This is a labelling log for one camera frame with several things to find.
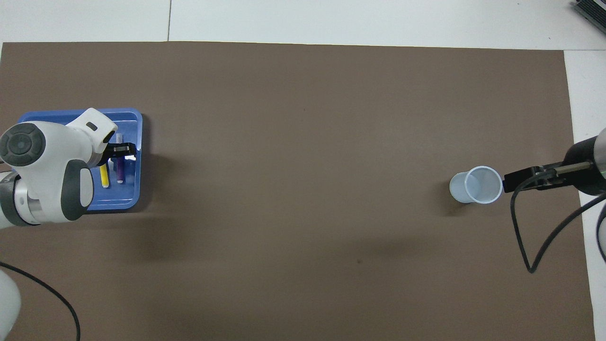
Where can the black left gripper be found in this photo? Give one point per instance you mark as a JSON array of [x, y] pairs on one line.
[[107, 155]]

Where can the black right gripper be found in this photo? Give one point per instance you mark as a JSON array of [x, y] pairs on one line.
[[581, 166]]

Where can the purple pen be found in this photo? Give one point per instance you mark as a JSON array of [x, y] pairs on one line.
[[120, 171]]

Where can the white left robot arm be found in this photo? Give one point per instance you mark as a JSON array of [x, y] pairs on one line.
[[52, 161]]

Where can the yellow pen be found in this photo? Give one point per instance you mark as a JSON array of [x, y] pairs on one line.
[[104, 177]]

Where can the blue plastic tray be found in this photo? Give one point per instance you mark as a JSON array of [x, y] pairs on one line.
[[128, 194]]

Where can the translucent plastic cup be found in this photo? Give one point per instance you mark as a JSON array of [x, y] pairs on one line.
[[476, 187]]

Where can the brown table mat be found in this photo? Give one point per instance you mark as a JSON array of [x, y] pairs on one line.
[[303, 142]]

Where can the grey ribbed device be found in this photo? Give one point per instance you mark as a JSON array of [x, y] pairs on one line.
[[592, 9]]

